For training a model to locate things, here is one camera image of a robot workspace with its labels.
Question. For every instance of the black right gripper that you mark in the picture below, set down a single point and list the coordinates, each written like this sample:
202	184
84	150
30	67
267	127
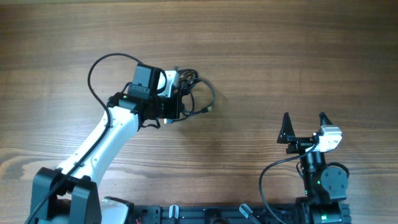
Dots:
301	140

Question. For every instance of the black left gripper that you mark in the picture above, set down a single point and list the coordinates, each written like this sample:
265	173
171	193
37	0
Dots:
173	112

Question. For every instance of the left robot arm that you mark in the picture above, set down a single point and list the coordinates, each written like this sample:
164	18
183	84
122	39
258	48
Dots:
69	193

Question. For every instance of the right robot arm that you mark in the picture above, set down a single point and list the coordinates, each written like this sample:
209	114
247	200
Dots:
325	184

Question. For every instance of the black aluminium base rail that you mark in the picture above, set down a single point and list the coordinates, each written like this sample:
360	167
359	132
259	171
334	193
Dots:
217	214

